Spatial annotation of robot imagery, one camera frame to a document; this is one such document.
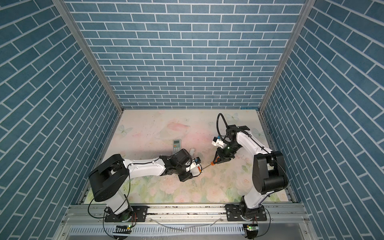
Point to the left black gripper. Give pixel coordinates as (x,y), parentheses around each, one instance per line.
(186,176)

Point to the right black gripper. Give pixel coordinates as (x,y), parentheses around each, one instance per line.
(222,157)

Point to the white remote control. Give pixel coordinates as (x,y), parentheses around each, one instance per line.
(176,145)
(195,169)

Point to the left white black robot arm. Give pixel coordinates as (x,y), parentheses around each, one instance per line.
(108,177)

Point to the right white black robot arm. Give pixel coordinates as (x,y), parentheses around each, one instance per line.
(269,172)

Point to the right controller board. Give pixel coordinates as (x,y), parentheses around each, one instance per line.
(251,230)

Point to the controller board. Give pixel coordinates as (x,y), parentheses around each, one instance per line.
(251,230)
(122,231)

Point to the left controller board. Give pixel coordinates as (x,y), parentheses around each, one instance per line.
(122,231)

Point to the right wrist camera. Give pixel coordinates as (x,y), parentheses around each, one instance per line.
(218,142)

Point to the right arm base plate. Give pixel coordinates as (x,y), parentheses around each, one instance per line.
(237,213)

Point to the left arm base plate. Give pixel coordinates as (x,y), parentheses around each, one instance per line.
(133,214)

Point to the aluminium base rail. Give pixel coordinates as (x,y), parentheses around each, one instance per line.
(285,221)

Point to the right aluminium corner post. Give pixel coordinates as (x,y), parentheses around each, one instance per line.
(304,14)

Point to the aluminium corner post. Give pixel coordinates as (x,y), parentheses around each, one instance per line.
(304,14)
(77,34)

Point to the left aluminium corner post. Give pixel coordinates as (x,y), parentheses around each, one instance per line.
(77,34)

